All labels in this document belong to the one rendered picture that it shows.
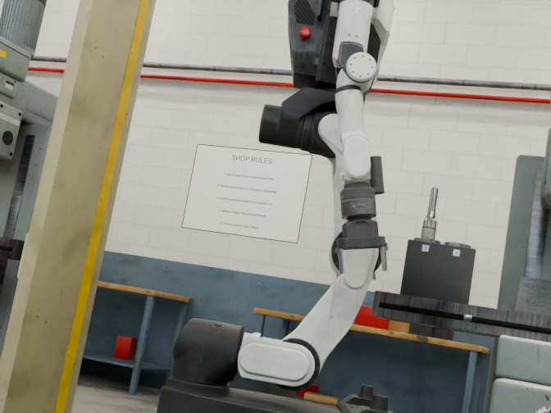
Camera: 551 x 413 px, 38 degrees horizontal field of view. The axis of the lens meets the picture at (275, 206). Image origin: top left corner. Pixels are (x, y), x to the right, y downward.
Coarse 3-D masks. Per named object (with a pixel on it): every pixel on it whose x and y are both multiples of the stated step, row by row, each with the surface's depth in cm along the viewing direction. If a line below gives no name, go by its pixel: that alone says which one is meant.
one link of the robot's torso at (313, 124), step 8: (312, 112) 226; (320, 112) 225; (328, 112) 223; (336, 112) 223; (312, 120) 223; (320, 120) 223; (312, 128) 222; (312, 136) 222; (312, 144) 224; (320, 144) 223; (312, 152) 229; (320, 152) 227; (328, 152) 225
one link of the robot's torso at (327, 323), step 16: (352, 256) 213; (368, 256) 213; (352, 272) 212; (368, 272) 213; (336, 288) 213; (352, 288) 213; (320, 304) 216; (336, 304) 214; (352, 304) 214; (304, 320) 215; (320, 320) 215; (336, 320) 215; (352, 320) 215; (288, 336) 215; (304, 336) 215; (320, 336) 215; (336, 336) 215; (320, 352) 214; (320, 368) 213; (304, 384) 211
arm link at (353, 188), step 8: (376, 160) 201; (376, 168) 201; (344, 176) 199; (368, 176) 199; (376, 176) 201; (344, 184) 201; (352, 184) 199; (360, 184) 199; (368, 184) 200; (376, 184) 200; (344, 192) 199; (352, 192) 197; (360, 192) 197; (368, 192) 198; (376, 192) 200; (384, 192) 201
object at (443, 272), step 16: (416, 240) 261; (432, 240) 262; (416, 256) 260; (432, 256) 259; (448, 256) 258; (464, 256) 257; (416, 272) 259; (432, 272) 258; (448, 272) 257; (464, 272) 256; (416, 288) 258; (432, 288) 257; (448, 288) 256; (464, 288) 255
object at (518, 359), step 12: (504, 336) 228; (504, 348) 227; (516, 348) 226; (528, 348) 225; (540, 348) 224; (504, 360) 226; (516, 360) 225; (528, 360) 224; (540, 360) 223; (504, 372) 226; (516, 372) 225; (528, 372) 224; (540, 372) 222
